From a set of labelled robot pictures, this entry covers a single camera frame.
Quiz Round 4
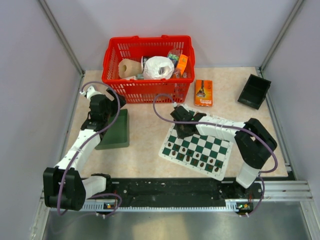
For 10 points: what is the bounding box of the red plastic shopping basket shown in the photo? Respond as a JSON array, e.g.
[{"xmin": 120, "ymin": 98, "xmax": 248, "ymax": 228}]
[{"xmin": 101, "ymin": 35, "xmax": 195, "ymax": 104}]

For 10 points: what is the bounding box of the green white chess mat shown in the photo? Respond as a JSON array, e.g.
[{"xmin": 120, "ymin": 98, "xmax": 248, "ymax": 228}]
[{"xmin": 158, "ymin": 124, "xmax": 233, "ymax": 181}]

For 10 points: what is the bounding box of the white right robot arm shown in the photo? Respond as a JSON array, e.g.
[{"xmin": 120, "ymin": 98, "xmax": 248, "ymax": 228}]
[{"xmin": 170, "ymin": 104, "xmax": 279, "ymax": 198}]

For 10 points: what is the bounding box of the white wrapped paper roll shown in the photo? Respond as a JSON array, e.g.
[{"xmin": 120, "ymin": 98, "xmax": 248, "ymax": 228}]
[{"xmin": 143, "ymin": 56, "xmax": 175, "ymax": 80}]

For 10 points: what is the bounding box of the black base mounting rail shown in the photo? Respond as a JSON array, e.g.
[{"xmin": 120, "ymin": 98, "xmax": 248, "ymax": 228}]
[{"xmin": 100, "ymin": 177, "xmax": 263, "ymax": 208}]

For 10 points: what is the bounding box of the brown toilet paper roll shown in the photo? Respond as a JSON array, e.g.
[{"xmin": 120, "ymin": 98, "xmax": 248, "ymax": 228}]
[{"xmin": 118, "ymin": 58, "xmax": 143, "ymax": 79}]

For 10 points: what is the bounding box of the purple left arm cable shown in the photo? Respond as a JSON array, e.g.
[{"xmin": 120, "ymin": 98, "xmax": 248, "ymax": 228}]
[{"xmin": 56, "ymin": 81, "xmax": 123, "ymax": 216}]

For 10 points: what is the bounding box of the black plastic bin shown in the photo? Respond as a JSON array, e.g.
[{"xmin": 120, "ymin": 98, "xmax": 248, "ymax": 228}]
[{"xmin": 237, "ymin": 74, "xmax": 272, "ymax": 110}]

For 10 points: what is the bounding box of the metal frame rail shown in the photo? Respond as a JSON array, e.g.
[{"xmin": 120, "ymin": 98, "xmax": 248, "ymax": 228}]
[{"xmin": 36, "ymin": 0, "xmax": 85, "ymax": 76}]

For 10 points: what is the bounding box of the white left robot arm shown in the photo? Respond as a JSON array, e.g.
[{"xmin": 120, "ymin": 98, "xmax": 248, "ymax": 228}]
[{"xmin": 43, "ymin": 82, "xmax": 126, "ymax": 215}]

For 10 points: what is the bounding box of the green plastic tray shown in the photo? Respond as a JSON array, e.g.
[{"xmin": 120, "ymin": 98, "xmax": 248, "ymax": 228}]
[{"xmin": 95, "ymin": 109, "xmax": 130, "ymax": 150}]

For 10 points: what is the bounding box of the orange razor box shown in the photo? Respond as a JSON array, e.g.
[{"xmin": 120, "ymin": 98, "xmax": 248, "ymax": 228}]
[{"xmin": 194, "ymin": 79, "xmax": 214, "ymax": 107}]

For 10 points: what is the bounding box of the orange small carton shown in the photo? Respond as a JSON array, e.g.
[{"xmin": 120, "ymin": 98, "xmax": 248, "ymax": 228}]
[{"xmin": 176, "ymin": 54, "xmax": 188, "ymax": 75}]

